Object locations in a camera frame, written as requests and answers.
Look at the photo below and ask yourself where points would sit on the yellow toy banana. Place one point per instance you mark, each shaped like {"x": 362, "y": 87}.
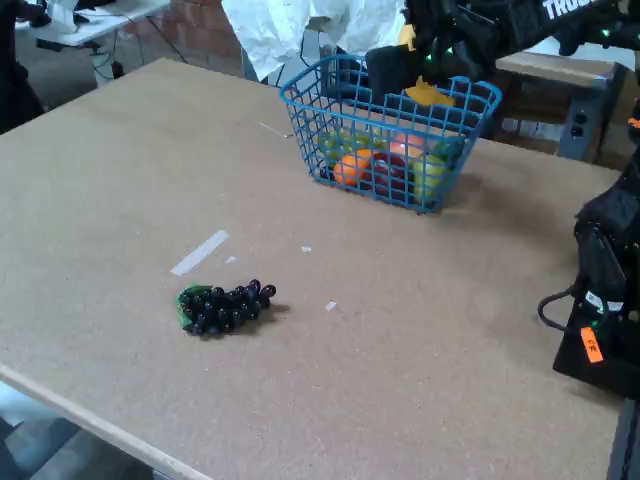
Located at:
{"x": 430, "y": 94}

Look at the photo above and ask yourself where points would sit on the pink red toy peach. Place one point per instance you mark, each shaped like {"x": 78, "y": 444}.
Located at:
{"x": 406, "y": 147}

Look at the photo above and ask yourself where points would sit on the white flat board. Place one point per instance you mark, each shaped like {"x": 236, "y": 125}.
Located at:
{"x": 540, "y": 46}

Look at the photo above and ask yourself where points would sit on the yellow-green toy fruit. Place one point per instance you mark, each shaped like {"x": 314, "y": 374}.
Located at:
{"x": 340, "y": 142}

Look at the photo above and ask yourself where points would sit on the dark green toy fruit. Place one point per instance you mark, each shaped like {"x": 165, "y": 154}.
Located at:
{"x": 447, "y": 149}

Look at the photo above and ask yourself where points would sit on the dark red toy pomegranate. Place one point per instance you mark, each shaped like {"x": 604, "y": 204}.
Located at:
{"x": 387, "y": 175}

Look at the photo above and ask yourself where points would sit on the orange toy fruit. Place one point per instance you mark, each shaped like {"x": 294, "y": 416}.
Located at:
{"x": 350, "y": 170}

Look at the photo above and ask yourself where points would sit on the white crumpled sheet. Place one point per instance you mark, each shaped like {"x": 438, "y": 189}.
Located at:
{"x": 280, "y": 30}

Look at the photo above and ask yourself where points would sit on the thin white tape sliver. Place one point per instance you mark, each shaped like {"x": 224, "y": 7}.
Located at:
{"x": 276, "y": 130}

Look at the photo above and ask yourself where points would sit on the small orange tag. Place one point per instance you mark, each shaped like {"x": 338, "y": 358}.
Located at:
{"x": 635, "y": 124}

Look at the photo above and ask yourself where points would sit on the long white tape strip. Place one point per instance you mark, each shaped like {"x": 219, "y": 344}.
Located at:
{"x": 200, "y": 252}

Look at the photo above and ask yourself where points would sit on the black power adapter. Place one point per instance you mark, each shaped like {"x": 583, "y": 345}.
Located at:
{"x": 118, "y": 69}

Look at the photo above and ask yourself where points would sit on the white office desk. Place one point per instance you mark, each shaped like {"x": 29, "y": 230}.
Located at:
{"x": 110, "y": 20}

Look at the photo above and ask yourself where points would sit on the black toy grapes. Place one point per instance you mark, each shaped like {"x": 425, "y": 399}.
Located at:
{"x": 220, "y": 310}

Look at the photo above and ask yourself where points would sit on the orange paper label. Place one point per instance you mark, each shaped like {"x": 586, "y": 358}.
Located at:
{"x": 592, "y": 345}

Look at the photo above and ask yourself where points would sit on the white desktop device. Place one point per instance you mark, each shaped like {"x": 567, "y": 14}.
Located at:
{"x": 62, "y": 17}

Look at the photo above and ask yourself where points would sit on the black power strip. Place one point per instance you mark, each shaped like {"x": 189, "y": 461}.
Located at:
{"x": 50, "y": 45}

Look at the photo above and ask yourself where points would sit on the black office chair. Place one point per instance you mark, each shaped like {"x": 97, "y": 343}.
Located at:
{"x": 15, "y": 100}

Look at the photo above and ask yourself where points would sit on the small black camera box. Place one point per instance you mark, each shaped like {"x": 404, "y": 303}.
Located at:
{"x": 425, "y": 17}

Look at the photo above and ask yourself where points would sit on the wooden workbench with grey frame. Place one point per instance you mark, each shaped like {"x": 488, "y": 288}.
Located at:
{"x": 595, "y": 100}

